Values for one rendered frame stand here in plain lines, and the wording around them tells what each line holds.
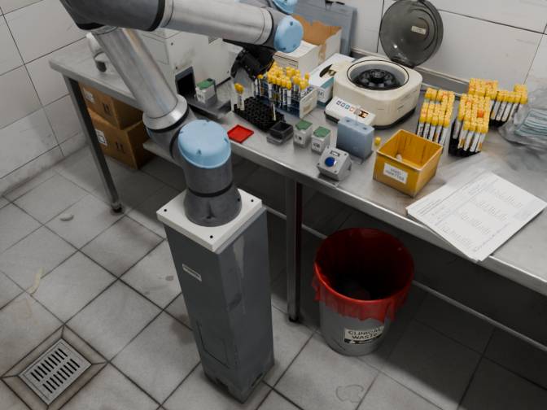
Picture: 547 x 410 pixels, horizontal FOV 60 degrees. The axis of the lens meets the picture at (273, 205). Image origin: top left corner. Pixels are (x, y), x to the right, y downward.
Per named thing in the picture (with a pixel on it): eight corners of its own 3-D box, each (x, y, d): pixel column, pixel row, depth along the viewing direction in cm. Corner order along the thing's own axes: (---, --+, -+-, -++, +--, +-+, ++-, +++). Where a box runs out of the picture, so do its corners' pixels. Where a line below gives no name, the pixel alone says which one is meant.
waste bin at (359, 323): (290, 333, 197) (290, 267, 166) (335, 276, 218) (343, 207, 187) (370, 385, 180) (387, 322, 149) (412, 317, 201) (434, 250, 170)
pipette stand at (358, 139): (332, 151, 144) (334, 124, 137) (346, 141, 147) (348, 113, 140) (360, 164, 139) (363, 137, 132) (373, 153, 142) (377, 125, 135)
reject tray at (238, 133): (224, 136, 151) (224, 133, 150) (238, 126, 155) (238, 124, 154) (240, 143, 148) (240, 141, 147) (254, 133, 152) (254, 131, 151)
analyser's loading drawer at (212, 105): (174, 100, 163) (171, 87, 160) (187, 92, 167) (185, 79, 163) (218, 119, 154) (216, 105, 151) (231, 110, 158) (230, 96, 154)
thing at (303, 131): (293, 144, 147) (293, 125, 142) (301, 136, 149) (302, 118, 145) (304, 148, 145) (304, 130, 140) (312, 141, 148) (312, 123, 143)
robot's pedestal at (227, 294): (243, 404, 176) (217, 254, 116) (203, 374, 185) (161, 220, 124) (274, 364, 188) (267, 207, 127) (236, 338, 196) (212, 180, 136)
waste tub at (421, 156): (370, 178, 134) (375, 150, 127) (395, 155, 141) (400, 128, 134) (413, 198, 128) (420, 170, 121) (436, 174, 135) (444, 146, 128)
